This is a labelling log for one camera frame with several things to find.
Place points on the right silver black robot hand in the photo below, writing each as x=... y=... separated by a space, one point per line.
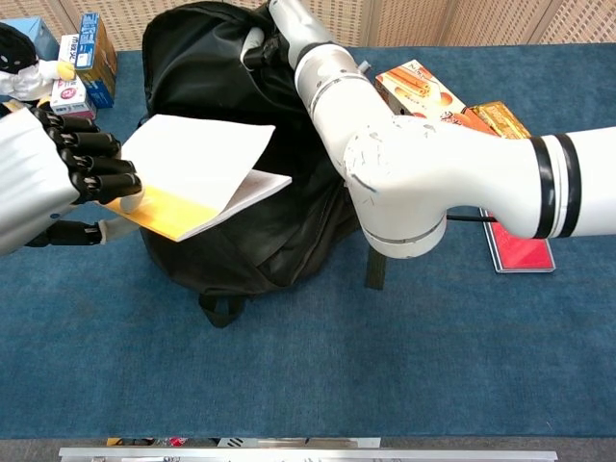
x=298 y=21

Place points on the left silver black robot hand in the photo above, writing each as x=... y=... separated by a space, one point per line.
x=29 y=178

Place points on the black backpack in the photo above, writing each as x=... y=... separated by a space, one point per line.
x=202 y=62

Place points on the white yellow Lexicon book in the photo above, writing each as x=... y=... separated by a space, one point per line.
x=192 y=159

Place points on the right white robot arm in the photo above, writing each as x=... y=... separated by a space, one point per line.
x=433 y=168

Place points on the white pink toothpaste box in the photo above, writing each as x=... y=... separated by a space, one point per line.
x=72 y=98

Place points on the penguin plush toy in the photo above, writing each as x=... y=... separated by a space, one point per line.
x=19 y=72

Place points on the small blue box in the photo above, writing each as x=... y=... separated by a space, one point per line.
x=102 y=94

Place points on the white box blue lettering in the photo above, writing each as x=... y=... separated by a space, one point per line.
x=69 y=48

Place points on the orange biscuit roll box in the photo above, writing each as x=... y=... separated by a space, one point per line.
x=418 y=89

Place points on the light blue box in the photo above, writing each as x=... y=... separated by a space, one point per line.
x=41 y=33

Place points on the blue white brown box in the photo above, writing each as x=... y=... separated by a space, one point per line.
x=98 y=50

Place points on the gold foil snack package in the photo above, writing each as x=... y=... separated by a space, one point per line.
x=500 y=120

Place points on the red case clear cover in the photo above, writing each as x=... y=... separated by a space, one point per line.
x=522 y=250

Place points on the aluminium profile rail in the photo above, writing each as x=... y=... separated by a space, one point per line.
x=308 y=454

